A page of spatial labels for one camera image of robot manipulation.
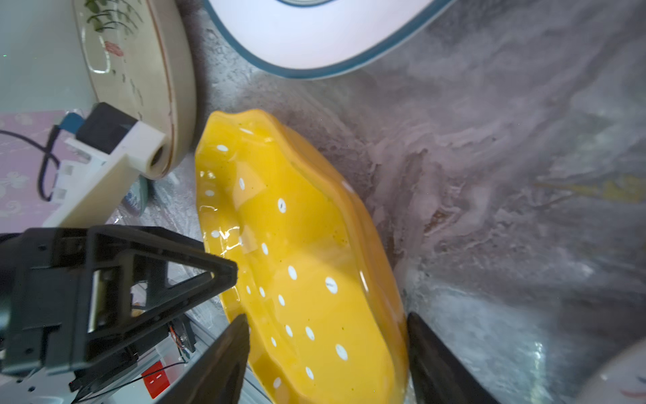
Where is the white plastic bin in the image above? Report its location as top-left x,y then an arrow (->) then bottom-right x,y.
1,1 -> 96,114

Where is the white plate with clover emblem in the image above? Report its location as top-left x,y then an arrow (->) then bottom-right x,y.
205,0 -> 452,80

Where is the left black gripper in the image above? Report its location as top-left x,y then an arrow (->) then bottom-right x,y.
1,225 -> 237,392

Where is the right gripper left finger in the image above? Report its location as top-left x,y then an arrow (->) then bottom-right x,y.
158,314 -> 250,404

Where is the white plate red-green rim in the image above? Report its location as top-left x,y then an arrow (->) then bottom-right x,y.
575,338 -> 645,404

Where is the cream plate with green leaves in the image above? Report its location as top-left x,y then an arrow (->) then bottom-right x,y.
72,0 -> 197,173

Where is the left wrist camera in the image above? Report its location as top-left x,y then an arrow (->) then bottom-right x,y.
43,103 -> 173,228

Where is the yellow white-dotted scalloped plate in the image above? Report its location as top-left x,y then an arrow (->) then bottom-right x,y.
195,110 -> 409,403

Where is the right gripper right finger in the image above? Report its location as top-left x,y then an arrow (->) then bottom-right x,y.
407,312 -> 498,404

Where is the teal patterned small plate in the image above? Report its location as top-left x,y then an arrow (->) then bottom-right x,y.
122,176 -> 149,217

